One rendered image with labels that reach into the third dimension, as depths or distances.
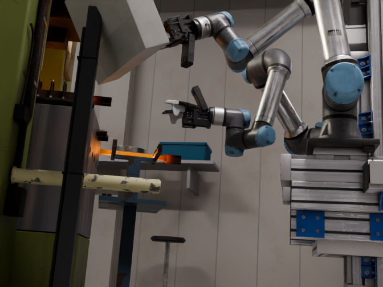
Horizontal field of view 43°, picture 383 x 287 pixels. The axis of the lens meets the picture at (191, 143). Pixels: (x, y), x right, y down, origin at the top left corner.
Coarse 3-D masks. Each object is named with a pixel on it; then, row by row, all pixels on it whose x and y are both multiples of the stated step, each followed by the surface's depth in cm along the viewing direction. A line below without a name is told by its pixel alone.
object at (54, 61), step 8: (48, 56) 218; (56, 56) 218; (64, 56) 219; (48, 64) 217; (56, 64) 217; (64, 64) 219; (40, 72) 215; (48, 72) 216; (56, 72) 216; (72, 72) 242; (48, 80) 215; (56, 80) 215; (64, 80) 222; (48, 88) 214; (56, 88) 215
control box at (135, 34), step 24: (72, 0) 146; (96, 0) 135; (120, 0) 125; (144, 0) 126; (120, 24) 129; (144, 24) 125; (120, 48) 134; (144, 48) 124; (96, 72) 150; (120, 72) 145
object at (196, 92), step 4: (192, 88) 196; (196, 88) 196; (192, 92) 197; (196, 92) 195; (200, 92) 195; (196, 96) 195; (200, 96) 195; (196, 100) 197; (200, 100) 194; (204, 100) 195; (200, 104) 194; (204, 104) 194; (200, 108) 196; (204, 108) 194; (208, 108) 194
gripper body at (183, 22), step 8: (168, 24) 158; (176, 24) 160; (184, 24) 164; (192, 24) 165; (168, 32) 161; (176, 32) 159; (184, 32) 161; (192, 32) 164; (200, 32) 165; (184, 40) 162
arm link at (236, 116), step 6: (228, 108) 195; (228, 114) 193; (234, 114) 193; (240, 114) 193; (246, 114) 194; (228, 120) 193; (234, 120) 193; (240, 120) 193; (246, 120) 193; (228, 126) 193; (240, 126) 192; (246, 126) 195
